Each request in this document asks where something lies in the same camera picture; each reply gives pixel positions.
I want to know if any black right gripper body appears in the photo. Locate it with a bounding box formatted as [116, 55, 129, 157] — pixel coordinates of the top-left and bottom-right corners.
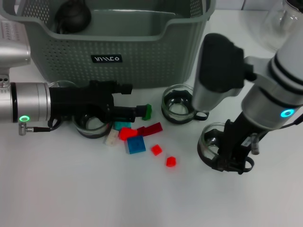
[221, 112, 263, 158]

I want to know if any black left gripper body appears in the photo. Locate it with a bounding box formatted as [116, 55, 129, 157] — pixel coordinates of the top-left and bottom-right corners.
[49, 80, 118, 123]

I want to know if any glass teacup black base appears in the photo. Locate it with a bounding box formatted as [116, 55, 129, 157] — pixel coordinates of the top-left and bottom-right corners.
[72, 113, 113, 140]
[197, 122, 254, 175]
[48, 80, 75, 89]
[160, 84, 210, 125]

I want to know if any red sloped toy block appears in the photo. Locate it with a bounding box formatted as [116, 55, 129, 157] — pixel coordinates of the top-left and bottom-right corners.
[119, 127, 138, 141]

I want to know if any green sloped toy block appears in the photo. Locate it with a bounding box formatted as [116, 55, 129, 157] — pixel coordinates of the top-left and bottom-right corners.
[141, 103, 152, 121]

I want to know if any grey-green perforated storage bin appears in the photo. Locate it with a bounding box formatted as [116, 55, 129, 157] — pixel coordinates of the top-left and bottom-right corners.
[2, 0, 216, 89]

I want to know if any small red toy block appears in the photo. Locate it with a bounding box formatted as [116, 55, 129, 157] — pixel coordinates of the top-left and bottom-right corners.
[151, 144, 163, 156]
[165, 156, 178, 168]

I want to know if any teal toy brick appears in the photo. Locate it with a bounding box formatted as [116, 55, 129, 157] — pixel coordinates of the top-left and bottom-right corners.
[113, 122, 132, 131]

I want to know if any white long toy brick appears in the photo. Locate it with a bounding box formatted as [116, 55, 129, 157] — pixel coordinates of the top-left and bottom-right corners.
[103, 129, 119, 148]

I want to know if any dark red flat brick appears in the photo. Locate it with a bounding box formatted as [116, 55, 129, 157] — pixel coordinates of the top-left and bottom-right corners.
[136, 122, 163, 137]

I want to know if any blue square toy brick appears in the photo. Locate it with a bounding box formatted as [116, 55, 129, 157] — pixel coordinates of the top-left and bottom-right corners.
[127, 136, 146, 155]

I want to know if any black round teapot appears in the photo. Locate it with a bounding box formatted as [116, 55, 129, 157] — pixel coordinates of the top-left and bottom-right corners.
[54, 0, 92, 34]

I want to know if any clear glass carafe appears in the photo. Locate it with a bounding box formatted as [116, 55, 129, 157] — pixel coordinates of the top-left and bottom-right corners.
[259, 0, 303, 52]

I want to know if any black carafe lid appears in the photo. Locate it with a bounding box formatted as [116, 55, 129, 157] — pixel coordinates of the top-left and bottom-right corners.
[285, 0, 303, 12]

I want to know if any right arm cable with plug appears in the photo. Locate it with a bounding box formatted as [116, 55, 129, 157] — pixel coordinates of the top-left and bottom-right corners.
[250, 118, 301, 154]

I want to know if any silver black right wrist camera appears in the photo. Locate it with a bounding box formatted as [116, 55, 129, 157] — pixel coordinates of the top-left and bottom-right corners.
[191, 33, 246, 112]

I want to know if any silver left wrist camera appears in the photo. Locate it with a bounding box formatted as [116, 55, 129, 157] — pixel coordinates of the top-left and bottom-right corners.
[0, 20, 31, 69]

